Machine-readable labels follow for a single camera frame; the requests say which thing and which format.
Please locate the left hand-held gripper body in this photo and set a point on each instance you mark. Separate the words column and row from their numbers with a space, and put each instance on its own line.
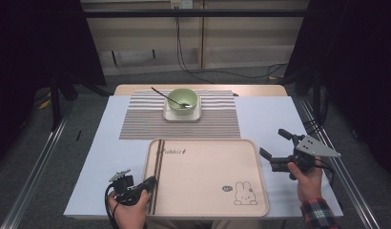
column 127, row 191

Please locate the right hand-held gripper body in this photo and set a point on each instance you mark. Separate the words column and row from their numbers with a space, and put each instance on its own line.
column 314, row 148

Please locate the beige tray with rabbit print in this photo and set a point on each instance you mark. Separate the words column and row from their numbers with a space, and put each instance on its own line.
column 206, row 178

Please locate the white square plate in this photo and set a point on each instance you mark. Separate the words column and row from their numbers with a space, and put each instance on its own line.
column 184, row 118

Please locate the green bowl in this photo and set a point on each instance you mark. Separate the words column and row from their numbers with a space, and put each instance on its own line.
column 181, row 109

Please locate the metal spoon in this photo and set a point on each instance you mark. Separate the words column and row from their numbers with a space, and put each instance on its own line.
column 171, row 99

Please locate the person's left hand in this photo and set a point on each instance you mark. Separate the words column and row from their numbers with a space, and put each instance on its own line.
column 130, row 216

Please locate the person's right hand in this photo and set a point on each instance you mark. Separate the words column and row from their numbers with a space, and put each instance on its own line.
column 309, row 186

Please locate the white table cover sheet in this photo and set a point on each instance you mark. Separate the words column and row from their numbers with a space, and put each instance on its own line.
column 273, row 120

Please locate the wooden table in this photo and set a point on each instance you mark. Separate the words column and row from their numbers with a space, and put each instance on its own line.
column 260, row 90

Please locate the striped woven placemat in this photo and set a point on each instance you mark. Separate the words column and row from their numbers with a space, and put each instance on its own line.
column 142, row 124

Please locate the dark curtain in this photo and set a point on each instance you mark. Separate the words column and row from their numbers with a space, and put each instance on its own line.
column 359, row 63
column 31, row 47

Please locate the black metal stand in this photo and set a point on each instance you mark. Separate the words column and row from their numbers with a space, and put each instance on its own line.
column 55, row 101

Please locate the black horizontal bar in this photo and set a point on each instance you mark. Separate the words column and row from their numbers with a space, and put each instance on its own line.
column 136, row 13

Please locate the metal floor rail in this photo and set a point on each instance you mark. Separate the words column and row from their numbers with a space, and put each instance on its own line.
column 34, row 178
column 346, row 165

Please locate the wooden wall strip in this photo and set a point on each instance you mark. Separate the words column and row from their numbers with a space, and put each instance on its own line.
column 201, row 35

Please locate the white wall socket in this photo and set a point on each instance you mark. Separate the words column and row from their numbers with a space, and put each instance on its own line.
column 181, row 3

